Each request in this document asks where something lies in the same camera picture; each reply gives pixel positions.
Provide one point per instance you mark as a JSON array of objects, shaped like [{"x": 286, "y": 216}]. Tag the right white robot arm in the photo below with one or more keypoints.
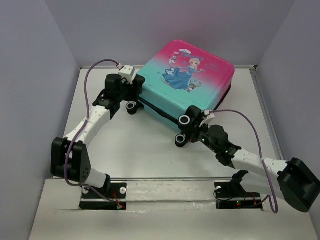
[{"x": 291, "y": 180}]

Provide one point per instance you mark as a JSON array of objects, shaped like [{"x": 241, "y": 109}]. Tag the aluminium rail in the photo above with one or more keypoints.
[{"x": 228, "y": 178}]

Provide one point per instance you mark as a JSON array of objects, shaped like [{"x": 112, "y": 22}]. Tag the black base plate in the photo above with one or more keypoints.
[
  {"x": 230, "y": 197},
  {"x": 114, "y": 200}
]

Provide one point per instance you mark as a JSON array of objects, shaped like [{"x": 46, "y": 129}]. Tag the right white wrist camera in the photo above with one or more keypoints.
[{"x": 208, "y": 116}]

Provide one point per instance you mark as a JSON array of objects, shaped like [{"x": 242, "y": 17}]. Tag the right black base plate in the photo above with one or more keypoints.
[{"x": 230, "y": 197}]

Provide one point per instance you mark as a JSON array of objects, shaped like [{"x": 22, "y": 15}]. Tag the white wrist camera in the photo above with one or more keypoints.
[
  {"x": 208, "y": 116},
  {"x": 127, "y": 72}
]

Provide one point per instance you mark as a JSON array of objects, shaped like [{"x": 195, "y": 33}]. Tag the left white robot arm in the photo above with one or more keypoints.
[{"x": 69, "y": 154}]

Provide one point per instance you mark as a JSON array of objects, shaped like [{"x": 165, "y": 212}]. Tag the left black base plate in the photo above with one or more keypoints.
[{"x": 114, "y": 200}]

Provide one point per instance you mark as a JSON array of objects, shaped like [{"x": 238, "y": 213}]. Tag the pink and teal suitcase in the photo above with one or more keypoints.
[{"x": 181, "y": 82}]

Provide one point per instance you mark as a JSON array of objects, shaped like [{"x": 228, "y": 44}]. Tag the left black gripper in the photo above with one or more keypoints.
[{"x": 134, "y": 95}]

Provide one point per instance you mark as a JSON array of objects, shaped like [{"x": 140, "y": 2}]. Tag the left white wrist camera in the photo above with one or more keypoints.
[{"x": 127, "y": 72}]

